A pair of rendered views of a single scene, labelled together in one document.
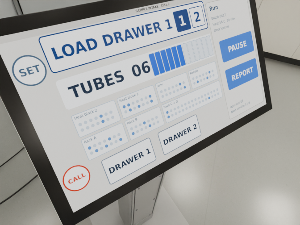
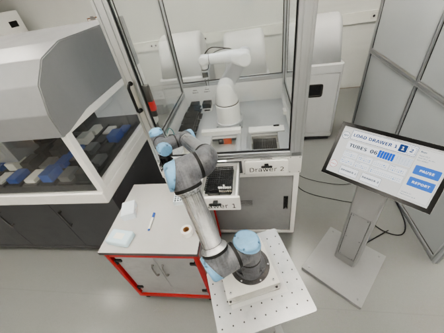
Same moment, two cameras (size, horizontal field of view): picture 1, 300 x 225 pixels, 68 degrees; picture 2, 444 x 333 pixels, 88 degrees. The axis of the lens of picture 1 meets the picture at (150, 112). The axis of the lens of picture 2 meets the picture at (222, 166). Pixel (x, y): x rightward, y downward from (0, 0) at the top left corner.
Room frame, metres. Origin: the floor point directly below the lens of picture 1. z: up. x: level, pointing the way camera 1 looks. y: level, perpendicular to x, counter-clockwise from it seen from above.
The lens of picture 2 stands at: (-0.52, -0.86, 1.94)
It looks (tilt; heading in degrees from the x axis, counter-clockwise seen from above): 39 degrees down; 89
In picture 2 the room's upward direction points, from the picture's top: 10 degrees counter-clockwise
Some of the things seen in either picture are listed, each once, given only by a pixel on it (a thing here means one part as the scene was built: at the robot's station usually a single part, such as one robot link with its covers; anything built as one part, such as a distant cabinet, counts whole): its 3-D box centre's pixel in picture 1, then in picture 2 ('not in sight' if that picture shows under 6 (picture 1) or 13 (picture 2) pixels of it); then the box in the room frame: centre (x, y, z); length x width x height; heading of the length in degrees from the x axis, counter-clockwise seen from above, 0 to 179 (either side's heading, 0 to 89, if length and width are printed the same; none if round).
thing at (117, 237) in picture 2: not in sight; (120, 237); (-1.20, 0.05, 0.78); 0.15 x 0.10 x 0.04; 158
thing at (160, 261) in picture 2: not in sight; (174, 244); (-0.97, 0.21, 0.38); 0.62 x 0.58 x 0.76; 167
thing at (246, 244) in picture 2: not in sight; (246, 247); (-0.47, -0.30, 1.00); 0.13 x 0.12 x 0.14; 20
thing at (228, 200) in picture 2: not in sight; (216, 203); (-0.57, 0.10, 0.87); 0.29 x 0.02 x 0.11; 167
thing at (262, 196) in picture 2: not in sight; (237, 172); (-0.35, 0.87, 0.40); 1.03 x 0.95 x 0.80; 167
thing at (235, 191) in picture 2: not in sight; (220, 180); (-0.53, 0.30, 0.86); 0.40 x 0.26 x 0.06; 77
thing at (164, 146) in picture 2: not in sight; (166, 145); (-0.78, 0.23, 1.26); 0.11 x 0.11 x 0.08; 20
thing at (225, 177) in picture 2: not in sight; (220, 180); (-0.53, 0.29, 0.87); 0.22 x 0.18 x 0.06; 77
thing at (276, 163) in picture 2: not in sight; (266, 166); (-0.19, 0.34, 0.87); 0.29 x 0.02 x 0.11; 167
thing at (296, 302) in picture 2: not in sight; (252, 281); (-0.46, -0.32, 0.70); 0.45 x 0.44 x 0.12; 96
